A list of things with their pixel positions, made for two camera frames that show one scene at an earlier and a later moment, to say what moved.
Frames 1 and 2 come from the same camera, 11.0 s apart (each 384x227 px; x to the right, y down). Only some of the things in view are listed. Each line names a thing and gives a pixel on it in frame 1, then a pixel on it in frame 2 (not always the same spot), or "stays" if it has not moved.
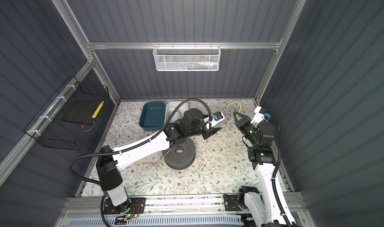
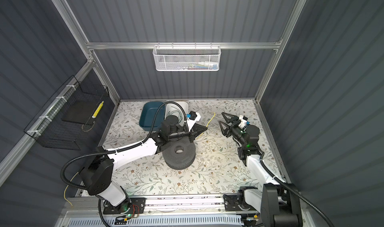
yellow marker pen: x=97 y=110 stays
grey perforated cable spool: x=181 y=154 stays
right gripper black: x=243 y=123 → x=230 y=129
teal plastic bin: x=152 y=116 stays
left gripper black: x=210 y=132 → x=193 y=133
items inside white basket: x=201 y=65 stays
